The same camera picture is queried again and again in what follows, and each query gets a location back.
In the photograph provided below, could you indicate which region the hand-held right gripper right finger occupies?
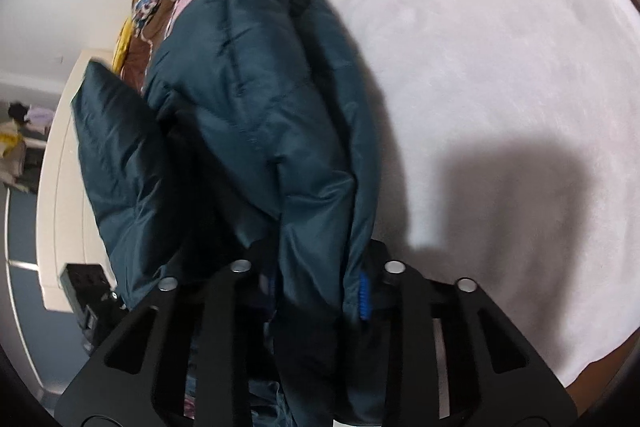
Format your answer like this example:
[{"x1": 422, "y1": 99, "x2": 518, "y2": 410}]
[{"x1": 358, "y1": 241, "x2": 577, "y2": 427}]

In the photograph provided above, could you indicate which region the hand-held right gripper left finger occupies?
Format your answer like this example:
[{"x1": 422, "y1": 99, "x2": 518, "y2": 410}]
[{"x1": 54, "y1": 241, "x2": 277, "y2": 427}]

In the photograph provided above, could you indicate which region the teal puffer jacket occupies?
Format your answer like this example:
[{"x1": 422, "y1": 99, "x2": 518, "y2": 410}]
[{"x1": 70, "y1": 0, "x2": 383, "y2": 427}]

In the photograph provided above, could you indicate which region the white bed headboard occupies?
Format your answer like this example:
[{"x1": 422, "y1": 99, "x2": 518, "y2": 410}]
[{"x1": 36, "y1": 48, "x2": 118, "y2": 313}]

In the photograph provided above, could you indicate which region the striped patchwork bedspread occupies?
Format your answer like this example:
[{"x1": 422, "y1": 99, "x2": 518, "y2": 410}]
[{"x1": 120, "y1": 0, "x2": 640, "y2": 408}]

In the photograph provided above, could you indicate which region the yellow cloth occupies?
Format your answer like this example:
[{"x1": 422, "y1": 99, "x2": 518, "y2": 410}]
[{"x1": 112, "y1": 18, "x2": 135, "y2": 74}]

